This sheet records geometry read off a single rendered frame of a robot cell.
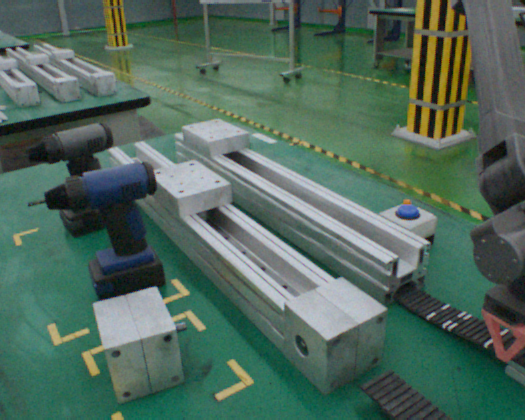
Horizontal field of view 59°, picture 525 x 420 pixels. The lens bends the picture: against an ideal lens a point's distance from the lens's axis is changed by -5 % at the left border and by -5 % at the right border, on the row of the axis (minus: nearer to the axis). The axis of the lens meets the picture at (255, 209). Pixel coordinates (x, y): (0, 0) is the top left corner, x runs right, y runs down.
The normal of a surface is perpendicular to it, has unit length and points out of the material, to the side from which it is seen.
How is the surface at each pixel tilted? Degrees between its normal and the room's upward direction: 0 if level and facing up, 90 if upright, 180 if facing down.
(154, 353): 90
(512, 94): 41
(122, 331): 0
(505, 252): 90
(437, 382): 0
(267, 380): 0
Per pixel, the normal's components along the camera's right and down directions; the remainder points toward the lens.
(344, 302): -0.04, -0.90
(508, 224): 0.33, -0.37
